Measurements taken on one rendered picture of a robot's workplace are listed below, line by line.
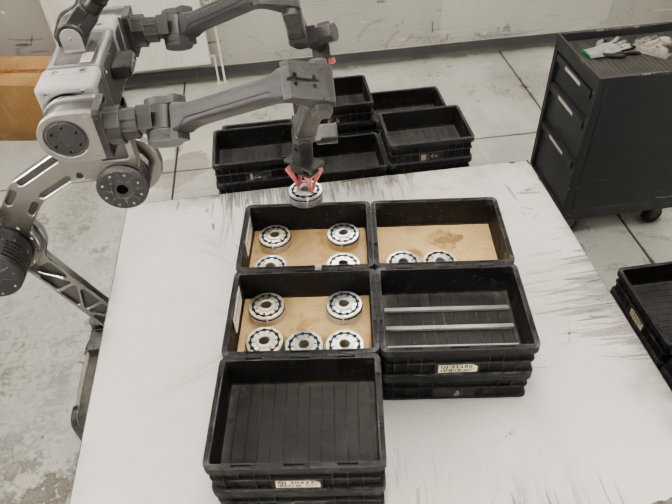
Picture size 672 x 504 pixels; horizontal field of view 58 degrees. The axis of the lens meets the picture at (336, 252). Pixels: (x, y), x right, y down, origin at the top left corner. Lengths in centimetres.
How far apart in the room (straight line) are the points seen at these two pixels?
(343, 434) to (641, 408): 81
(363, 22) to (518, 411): 348
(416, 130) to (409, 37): 180
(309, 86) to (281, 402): 79
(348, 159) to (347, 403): 175
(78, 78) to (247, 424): 90
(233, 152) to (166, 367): 143
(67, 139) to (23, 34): 346
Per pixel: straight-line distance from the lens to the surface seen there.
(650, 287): 282
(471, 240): 198
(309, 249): 194
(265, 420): 156
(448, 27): 487
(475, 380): 167
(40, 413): 286
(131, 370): 191
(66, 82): 151
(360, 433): 153
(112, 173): 178
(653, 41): 324
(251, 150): 303
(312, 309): 176
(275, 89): 123
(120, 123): 142
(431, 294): 180
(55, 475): 267
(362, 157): 311
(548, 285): 207
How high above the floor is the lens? 215
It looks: 44 degrees down
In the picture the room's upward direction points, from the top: 3 degrees counter-clockwise
